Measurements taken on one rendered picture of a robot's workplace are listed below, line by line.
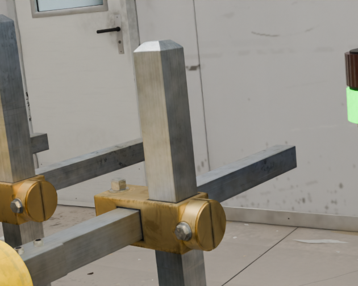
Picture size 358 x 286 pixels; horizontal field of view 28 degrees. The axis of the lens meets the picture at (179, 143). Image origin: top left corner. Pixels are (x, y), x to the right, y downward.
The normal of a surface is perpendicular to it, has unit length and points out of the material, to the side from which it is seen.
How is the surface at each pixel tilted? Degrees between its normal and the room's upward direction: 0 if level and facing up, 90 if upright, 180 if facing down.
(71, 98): 90
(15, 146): 90
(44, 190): 90
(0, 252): 28
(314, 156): 90
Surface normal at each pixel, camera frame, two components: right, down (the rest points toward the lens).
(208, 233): 0.77, 0.04
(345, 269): -0.10, -0.98
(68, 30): -0.54, 0.21
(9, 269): 0.59, -0.52
